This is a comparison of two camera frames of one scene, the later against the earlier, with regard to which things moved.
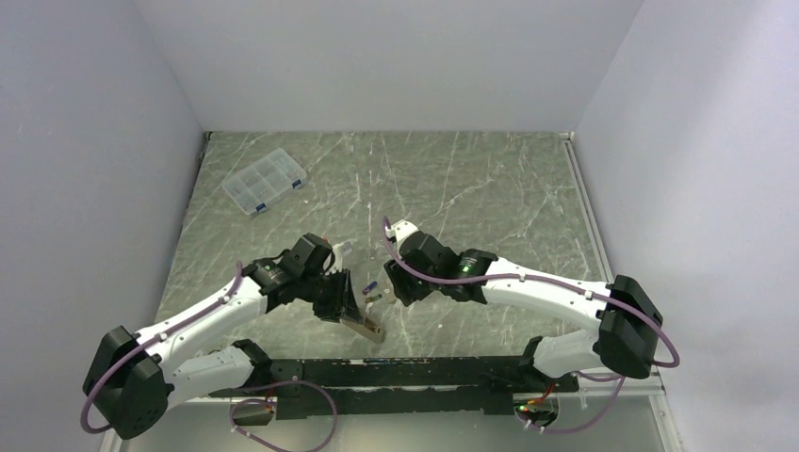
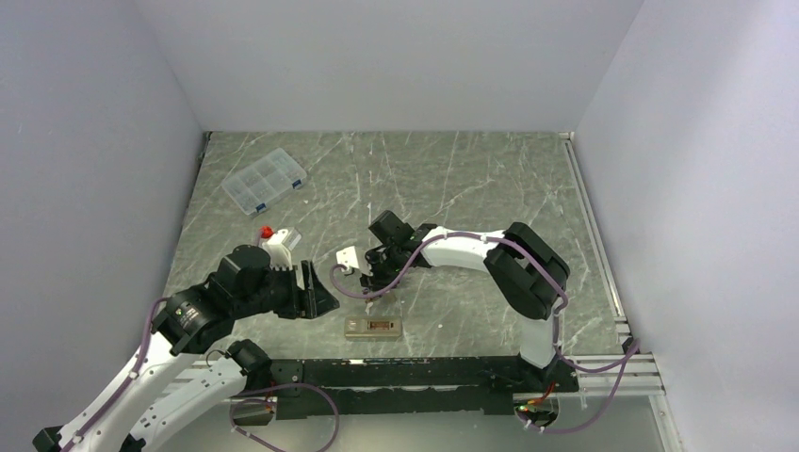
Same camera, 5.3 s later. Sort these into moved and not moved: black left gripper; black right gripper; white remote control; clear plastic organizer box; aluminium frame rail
Moved: black right gripper; white remote control; black left gripper
Not moved: clear plastic organizer box; aluminium frame rail
